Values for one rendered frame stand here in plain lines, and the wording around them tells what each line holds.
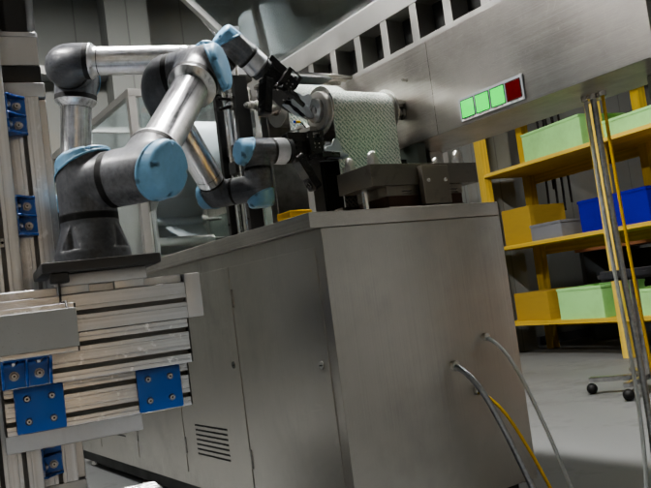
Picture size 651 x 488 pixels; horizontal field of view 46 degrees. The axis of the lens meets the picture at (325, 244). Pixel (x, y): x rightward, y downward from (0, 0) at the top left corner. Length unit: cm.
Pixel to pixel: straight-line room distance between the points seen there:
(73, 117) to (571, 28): 135
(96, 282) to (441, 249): 98
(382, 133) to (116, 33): 370
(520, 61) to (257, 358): 111
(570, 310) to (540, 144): 129
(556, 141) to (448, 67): 375
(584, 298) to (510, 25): 394
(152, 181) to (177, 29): 481
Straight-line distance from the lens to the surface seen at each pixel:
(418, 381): 207
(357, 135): 237
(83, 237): 159
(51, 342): 144
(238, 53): 228
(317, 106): 236
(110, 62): 218
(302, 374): 206
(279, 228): 202
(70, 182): 162
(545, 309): 634
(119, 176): 156
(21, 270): 176
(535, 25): 221
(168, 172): 155
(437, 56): 247
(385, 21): 269
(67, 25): 615
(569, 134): 603
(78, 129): 229
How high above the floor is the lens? 69
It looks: 4 degrees up
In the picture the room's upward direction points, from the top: 7 degrees counter-clockwise
